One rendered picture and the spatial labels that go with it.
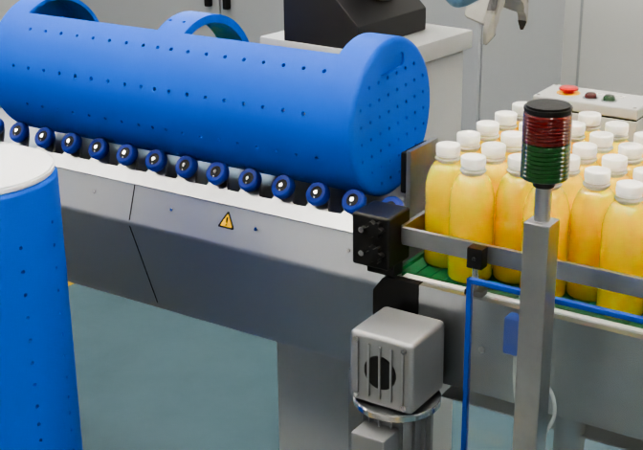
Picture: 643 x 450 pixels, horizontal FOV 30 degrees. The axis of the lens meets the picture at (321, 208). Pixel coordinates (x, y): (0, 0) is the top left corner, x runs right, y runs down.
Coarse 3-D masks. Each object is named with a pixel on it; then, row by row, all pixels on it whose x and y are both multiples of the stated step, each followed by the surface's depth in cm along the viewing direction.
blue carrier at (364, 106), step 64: (64, 0) 255; (0, 64) 243; (64, 64) 234; (128, 64) 225; (192, 64) 218; (256, 64) 211; (320, 64) 205; (384, 64) 206; (64, 128) 244; (128, 128) 230; (192, 128) 220; (256, 128) 211; (320, 128) 203; (384, 128) 210; (384, 192) 214
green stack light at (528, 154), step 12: (528, 156) 156; (540, 156) 154; (552, 156) 154; (564, 156) 155; (528, 168) 156; (540, 168) 155; (552, 168) 155; (564, 168) 156; (528, 180) 156; (540, 180) 156; (552, 180) 155; (564, 180) 156
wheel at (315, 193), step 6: (312, 186) 213; (318, 186) 213; (324, 186) 212; (306, 192) 213; (312, 192) 213; (318, 192) 212; (324, 192) 211; (306, 198) 213; (312, 198) 212; (318, 198) 212; (324, 198) 211; (312, 204) 212; (318, 204) 212
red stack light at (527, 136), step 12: (528, 120) 154; (540, 120) 153; (552, 120) 153; (564, 120) 153; (528, 132) 155; (540, 132) 154; (552, 132) 153; (564, 132) 154; (528, 144) 155; (540, 144) 154; (552, 144) 154; (564, 144) 154
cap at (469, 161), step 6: (462, 156) 186; (468, 156) 186; (474, 156) 186; (480, 156) 186; (462, 162) 186; (468, 162) 185; (474, 162) 185; (480, 162) 185; (462, 168) 186; (468, 168) 185; (474, 168) 185; (480, 168) 185
